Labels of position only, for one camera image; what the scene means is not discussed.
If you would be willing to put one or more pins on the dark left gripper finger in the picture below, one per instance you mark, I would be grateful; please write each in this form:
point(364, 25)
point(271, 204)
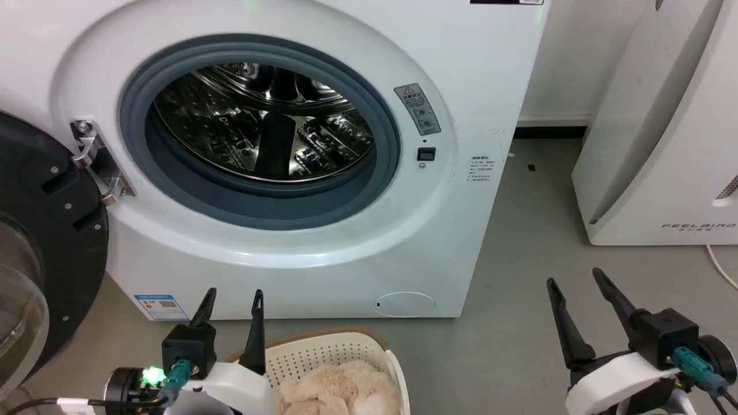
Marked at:
point(255, 340)
point(204, 311)

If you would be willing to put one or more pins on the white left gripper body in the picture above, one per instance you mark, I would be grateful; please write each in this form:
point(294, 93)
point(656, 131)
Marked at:
point(236, 392)

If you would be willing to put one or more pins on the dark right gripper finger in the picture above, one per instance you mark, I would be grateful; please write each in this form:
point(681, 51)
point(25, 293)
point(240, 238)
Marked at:
point(571, 334)
point(617, 300)

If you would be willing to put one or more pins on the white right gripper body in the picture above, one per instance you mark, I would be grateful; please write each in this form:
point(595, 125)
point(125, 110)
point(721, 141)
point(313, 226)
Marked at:
point(605, 386)

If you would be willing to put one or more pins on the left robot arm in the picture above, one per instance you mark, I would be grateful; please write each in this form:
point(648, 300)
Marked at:
point(122, 385)

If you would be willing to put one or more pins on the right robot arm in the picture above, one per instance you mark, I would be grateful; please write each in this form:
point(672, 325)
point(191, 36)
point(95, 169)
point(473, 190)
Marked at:
point(720, 357)

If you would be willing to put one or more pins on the beige fluffy plush toy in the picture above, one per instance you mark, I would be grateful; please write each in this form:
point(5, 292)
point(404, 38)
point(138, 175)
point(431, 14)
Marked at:
point(340, 392)

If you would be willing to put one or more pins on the black washing machine door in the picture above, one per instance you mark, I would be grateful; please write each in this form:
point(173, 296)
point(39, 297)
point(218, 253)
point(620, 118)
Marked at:
point(57, 230)

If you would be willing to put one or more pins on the stainless steel washing machine drum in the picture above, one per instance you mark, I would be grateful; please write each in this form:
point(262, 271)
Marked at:
point(230, 127)

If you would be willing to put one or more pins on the black object edge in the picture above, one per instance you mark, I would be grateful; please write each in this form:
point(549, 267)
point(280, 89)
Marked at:
point(506, 2)

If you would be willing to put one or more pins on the blue energy label sticker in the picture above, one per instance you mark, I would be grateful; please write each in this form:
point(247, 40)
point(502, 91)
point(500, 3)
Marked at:
point(161, 308)

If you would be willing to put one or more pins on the white perforated laundry basket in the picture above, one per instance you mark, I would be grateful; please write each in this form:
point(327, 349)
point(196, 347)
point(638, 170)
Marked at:
point(323, 350)

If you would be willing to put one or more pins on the oval filter access cover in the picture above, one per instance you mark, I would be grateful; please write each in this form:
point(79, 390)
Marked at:
point(405, 304)

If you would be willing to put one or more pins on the white air purifier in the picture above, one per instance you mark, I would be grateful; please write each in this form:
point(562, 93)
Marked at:
point(663, 144)

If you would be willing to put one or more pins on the metal door hinge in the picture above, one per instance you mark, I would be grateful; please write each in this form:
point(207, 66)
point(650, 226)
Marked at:
point(98, 164)

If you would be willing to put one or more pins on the small printed text label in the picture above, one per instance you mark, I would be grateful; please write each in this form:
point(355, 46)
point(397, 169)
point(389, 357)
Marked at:
point(482, 168)

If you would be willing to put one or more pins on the grey rubber door gasket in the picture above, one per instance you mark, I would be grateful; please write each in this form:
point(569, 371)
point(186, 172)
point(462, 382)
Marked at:
point(134, 127)

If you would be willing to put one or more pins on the black door latch socket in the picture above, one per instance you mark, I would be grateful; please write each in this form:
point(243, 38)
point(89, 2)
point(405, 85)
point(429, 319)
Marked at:
point(426, 154)

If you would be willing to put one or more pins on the white front-load washing machine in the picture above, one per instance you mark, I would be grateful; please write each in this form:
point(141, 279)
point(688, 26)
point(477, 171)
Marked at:
point(490, 86)

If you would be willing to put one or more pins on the grey warning sticker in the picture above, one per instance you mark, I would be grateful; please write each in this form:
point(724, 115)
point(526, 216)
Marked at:
point(417, 109)

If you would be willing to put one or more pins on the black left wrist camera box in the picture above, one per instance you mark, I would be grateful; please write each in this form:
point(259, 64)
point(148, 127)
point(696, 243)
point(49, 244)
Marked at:
point(187, 349)

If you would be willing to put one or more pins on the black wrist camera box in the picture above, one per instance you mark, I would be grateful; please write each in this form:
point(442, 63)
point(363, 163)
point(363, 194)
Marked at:
point(187, 349)
point(663, 337)

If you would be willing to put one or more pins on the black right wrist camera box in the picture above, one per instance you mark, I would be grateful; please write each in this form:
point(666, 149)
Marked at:
point(663, 337)

